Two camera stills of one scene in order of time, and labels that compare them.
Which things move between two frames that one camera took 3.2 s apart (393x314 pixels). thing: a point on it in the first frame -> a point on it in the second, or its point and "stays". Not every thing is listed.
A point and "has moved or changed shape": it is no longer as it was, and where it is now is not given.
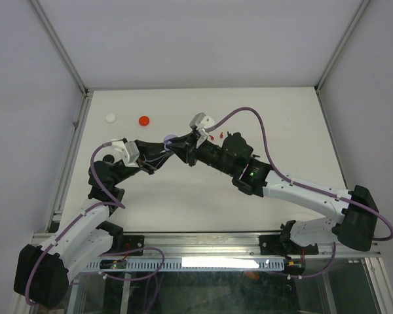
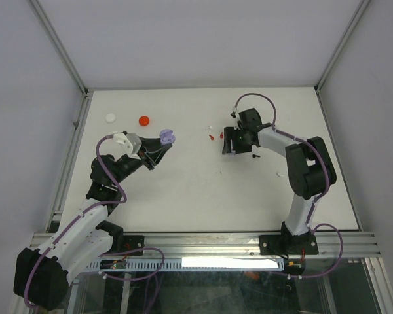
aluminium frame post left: [59, 47] stays
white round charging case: [110, 118] stays
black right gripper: [188, 153] -> [229, 133]
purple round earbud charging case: [167, 138] has moved or changed shape
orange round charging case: [144, 120] stays
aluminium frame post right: [360, 11] stays
